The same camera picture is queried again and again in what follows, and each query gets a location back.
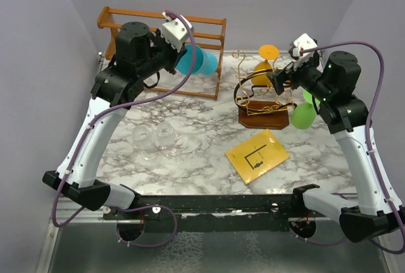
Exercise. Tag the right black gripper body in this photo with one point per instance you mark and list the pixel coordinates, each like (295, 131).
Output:
(308, 76)

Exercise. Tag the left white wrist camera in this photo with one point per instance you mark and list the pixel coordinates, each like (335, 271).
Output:
(174, 30)

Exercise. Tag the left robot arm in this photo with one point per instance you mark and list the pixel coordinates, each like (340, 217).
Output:
(139, 55)

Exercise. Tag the clear wine glass left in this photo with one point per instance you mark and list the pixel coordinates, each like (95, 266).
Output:
(143, 141)

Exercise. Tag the wooden dish rack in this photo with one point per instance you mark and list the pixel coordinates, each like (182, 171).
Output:
(211, 38)

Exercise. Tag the green plastic wine glass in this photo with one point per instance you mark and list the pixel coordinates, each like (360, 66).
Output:
(305, 113)

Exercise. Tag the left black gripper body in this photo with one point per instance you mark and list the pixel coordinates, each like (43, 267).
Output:
(162, 56)

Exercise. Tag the black metal base rail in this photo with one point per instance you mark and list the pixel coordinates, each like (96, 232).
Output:
(210, 213)

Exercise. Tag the gold wire wine glass rack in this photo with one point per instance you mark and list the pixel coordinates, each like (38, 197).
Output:
(259, 107)

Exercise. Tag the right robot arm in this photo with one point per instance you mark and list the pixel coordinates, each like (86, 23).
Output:
(378, 210)

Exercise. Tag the clear wine glass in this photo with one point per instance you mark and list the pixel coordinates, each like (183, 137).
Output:
(166, 138)
(143, 141)

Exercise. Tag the yellow book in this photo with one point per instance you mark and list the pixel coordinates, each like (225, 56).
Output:
(256, 156)

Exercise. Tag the clear wine glass right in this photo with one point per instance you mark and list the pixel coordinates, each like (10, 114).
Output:
(166, 138)

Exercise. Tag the blue plastic wine glass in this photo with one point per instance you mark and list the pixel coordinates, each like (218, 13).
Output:
(205, 64)

